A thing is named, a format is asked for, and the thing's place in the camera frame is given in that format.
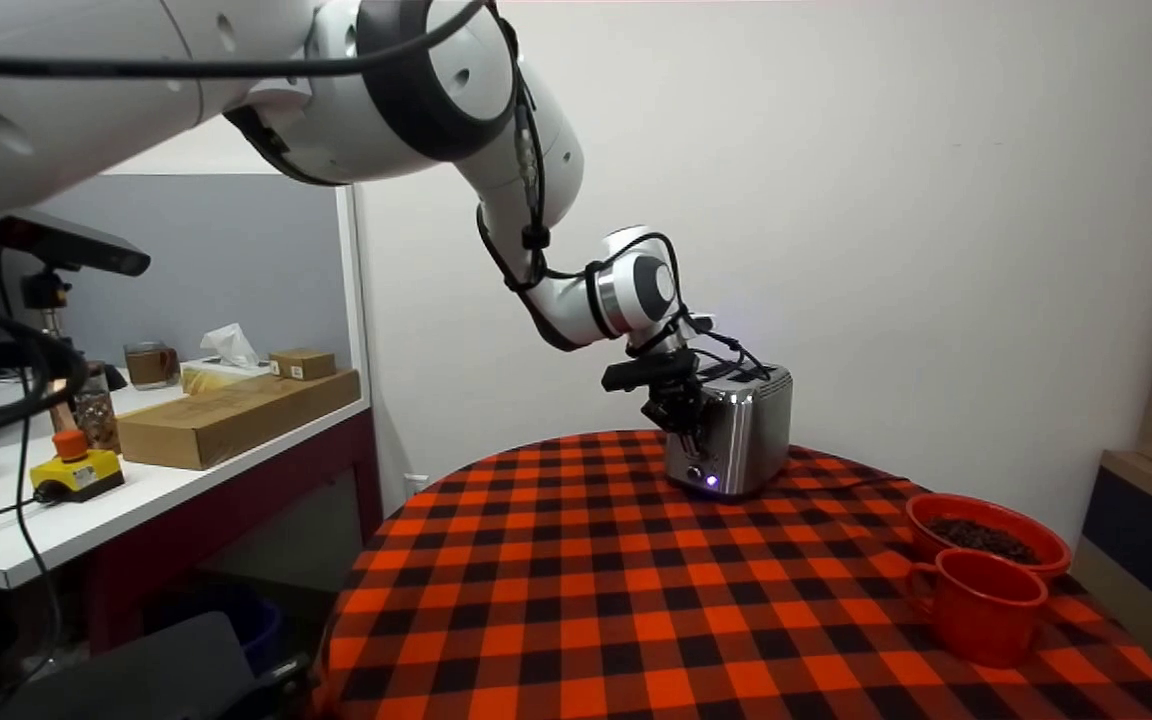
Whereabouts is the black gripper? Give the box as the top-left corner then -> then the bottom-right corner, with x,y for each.
600,344 -> 706,430

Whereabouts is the silver two-slot toaster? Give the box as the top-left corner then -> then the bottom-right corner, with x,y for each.
664,368 -> 791,498

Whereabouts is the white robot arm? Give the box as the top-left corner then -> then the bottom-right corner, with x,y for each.
0,0 -> 706,430

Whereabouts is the red and black checkered tablecloth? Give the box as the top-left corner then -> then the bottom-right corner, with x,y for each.
311,430 -> 1152,720

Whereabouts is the red bowl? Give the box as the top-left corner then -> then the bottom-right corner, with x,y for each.
906,491 -> 1073,580

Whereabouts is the red cup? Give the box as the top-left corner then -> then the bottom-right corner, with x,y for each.
910,546 -> 1048,667

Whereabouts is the small brown box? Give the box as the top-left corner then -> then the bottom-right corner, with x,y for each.
274,348 -> 335,379

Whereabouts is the flat cardboard box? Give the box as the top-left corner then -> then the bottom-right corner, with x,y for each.
121,371 -> 361,469

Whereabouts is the yellow toy vehicle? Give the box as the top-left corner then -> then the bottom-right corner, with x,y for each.
27,430 -> 126,505

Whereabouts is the white side desk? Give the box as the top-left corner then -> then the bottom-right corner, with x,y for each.
0,393 -> 369,592

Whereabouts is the black camera on stand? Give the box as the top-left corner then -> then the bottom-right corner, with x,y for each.
0,213 -> 154,306

